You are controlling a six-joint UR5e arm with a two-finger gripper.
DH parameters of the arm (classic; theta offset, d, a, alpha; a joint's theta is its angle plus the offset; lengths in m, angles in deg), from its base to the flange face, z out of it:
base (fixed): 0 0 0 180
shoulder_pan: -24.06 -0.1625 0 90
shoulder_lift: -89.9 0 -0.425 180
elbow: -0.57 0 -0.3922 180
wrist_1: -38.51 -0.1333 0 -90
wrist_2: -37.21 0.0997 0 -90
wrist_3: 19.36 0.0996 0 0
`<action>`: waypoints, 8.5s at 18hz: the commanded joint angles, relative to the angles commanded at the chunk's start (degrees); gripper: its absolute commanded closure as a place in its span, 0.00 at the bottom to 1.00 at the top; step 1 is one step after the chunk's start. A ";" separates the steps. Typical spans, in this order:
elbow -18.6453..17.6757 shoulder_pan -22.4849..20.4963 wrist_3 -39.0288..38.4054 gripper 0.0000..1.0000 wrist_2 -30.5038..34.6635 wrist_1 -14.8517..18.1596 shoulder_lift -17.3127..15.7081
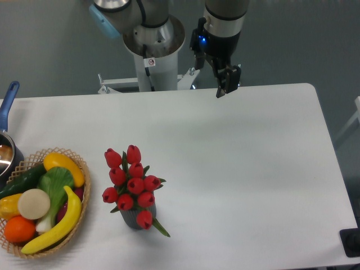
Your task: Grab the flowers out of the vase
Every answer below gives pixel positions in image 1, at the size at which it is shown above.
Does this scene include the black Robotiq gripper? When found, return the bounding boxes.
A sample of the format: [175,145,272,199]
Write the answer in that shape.
[190,17,241,98]

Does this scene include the red tulip bouquet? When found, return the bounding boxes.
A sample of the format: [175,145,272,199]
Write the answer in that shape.
[102,145,170,237]

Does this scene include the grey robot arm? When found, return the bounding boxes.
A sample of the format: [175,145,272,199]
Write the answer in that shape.
[89,1,249,98]

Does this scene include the dark grey ribbed vase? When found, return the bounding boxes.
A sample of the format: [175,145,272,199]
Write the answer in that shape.
[120,203,157,230]

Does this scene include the white furniture at right edge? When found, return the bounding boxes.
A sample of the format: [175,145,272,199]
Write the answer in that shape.
[334,96,359,149]

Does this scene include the dark red vegetable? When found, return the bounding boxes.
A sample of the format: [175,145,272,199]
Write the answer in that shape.
[56,187,84,223]

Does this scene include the yellow squash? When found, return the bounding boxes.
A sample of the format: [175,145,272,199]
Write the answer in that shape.
[43,152,85,188]

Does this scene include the yellow banana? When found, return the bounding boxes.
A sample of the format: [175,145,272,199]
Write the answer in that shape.
[21,186,82,255]

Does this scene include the black device at table edge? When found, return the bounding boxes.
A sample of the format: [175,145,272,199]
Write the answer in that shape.
[339,228,360,258]

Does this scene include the green bok choy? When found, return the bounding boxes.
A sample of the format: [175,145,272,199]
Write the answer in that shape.
[36,166,74,234]

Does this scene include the woven wicker basket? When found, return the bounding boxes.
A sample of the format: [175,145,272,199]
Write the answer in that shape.
[1,147,91,259]

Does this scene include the green cucumber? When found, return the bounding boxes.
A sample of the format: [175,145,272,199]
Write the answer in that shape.
[1,164,47,199]

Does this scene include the beige round disc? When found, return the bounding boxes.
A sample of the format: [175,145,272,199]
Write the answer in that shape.
[17,188,50,220]

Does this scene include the yellow bell pepper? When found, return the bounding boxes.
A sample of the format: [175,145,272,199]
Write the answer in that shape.
[0,193,22,220]

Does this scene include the orange fruit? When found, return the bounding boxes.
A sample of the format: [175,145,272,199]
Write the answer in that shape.
[4,215,35,243]

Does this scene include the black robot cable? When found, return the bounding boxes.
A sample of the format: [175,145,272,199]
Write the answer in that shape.
[142,44,156,92]

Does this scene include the blue handled saucepan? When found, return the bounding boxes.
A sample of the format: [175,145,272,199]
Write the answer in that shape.
[1,81,24,189]

